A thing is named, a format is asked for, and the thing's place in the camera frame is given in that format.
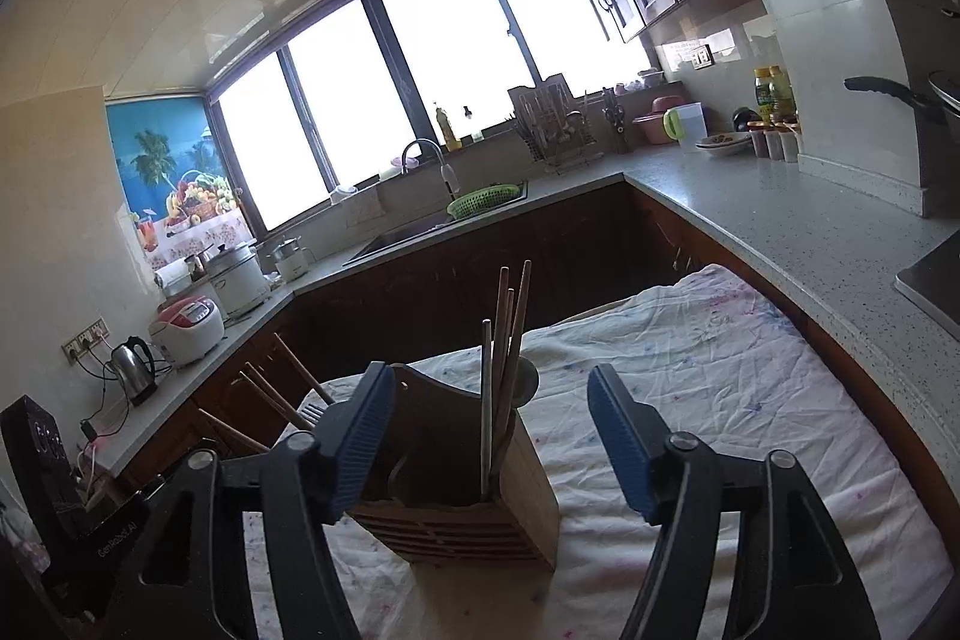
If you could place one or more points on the chrome faucet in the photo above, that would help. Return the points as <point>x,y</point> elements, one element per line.
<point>431,156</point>

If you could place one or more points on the kitchen window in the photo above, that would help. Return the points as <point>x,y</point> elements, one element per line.
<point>420,85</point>

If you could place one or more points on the knife block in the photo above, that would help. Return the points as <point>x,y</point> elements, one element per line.
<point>619,123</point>

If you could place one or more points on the pink plastic basin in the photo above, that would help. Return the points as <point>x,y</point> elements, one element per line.
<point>652,123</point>

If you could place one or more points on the steel electric kettle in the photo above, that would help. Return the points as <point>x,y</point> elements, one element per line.
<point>135,374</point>

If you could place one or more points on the wooden chopsticks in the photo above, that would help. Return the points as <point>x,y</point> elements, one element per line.
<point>523,295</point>

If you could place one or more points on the fruit wall poster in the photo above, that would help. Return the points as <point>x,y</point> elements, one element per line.
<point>165,175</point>

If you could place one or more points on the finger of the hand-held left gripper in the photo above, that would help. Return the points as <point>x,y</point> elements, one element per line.
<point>313,416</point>

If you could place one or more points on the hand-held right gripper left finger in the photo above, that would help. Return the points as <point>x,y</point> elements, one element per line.
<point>367,437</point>

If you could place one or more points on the large white cooking pot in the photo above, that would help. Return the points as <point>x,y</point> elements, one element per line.
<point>238,280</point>

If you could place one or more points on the wall power strip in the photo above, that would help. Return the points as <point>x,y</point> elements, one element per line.
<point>85,340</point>

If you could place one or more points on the small white electric pot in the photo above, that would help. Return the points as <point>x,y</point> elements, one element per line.
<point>291,261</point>

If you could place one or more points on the wooden utensil holder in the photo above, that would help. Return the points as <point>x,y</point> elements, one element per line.
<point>465,527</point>

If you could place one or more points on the paper towel roll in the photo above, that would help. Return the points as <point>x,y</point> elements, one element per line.
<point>174,277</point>

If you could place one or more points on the floral white tablecloth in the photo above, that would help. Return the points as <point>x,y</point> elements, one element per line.
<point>675,347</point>

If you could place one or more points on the white and red rice cooker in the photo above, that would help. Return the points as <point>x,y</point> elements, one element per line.
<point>187,332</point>

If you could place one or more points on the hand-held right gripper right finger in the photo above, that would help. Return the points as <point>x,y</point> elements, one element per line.
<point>615,437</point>

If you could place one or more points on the kitchen sink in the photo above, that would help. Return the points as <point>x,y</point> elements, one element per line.
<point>405,242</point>

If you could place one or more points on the stainless steel cooktop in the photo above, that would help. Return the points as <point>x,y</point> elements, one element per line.
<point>934,287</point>

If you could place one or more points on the black wok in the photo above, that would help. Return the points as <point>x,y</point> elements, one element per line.
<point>885,89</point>

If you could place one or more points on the long wooden chopstick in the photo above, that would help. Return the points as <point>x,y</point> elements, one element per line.
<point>300,366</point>
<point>232,431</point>
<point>262,395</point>
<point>274,389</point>
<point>511,310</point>
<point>502,295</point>

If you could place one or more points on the dish drying rack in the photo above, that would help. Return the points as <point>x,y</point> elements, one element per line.
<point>551,123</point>

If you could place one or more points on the wooden base cabinets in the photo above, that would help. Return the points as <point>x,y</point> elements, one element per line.
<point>450,280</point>

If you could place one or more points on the wall socket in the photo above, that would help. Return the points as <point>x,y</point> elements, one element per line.
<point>702,57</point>

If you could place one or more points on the green-lidded clear pitcher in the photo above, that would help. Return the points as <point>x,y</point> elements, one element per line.
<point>686,126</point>

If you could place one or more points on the white plate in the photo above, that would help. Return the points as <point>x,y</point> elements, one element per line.
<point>721,143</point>

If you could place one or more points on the yellow detergent bottle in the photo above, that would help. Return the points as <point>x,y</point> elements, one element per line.
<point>448,130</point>

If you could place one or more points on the person's left forearm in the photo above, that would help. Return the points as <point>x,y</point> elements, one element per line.
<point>19,535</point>

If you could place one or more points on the grey kitchen countertop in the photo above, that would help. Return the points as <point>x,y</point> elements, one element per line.
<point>787,212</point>

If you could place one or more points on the green plastic basket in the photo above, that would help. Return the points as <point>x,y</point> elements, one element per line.
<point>484,201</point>

